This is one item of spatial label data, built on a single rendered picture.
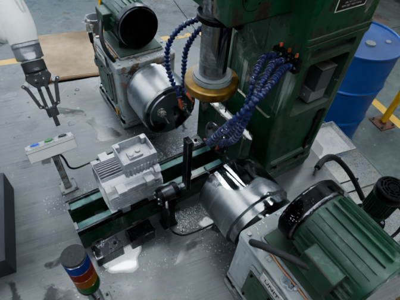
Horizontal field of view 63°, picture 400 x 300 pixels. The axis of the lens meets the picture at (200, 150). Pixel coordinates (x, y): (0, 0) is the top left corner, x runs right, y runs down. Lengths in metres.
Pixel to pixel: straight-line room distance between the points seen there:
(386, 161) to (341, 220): 2.31
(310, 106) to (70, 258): 0.94
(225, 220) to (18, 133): 1.15
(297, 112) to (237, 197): 0.42
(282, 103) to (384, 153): 2.09
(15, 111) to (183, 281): 1.22
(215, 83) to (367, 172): 1.46
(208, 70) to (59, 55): 2.63
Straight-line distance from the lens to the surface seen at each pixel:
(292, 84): 1.09
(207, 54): 1.00
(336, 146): 2.41
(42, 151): 1.29
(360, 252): 0.78
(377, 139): 3.24
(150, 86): 1.35
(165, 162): 1.36
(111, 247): 1.25
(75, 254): 0.86
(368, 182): 2.23
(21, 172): 1.62
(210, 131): 1.34
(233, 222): 1.01
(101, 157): 1.20
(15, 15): 1.23
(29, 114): 1.88
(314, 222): 0.78
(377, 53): 2.51
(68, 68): 3.33
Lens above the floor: 1.97
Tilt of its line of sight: 48 degrees down
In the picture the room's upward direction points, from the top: 5 degrees clockwise
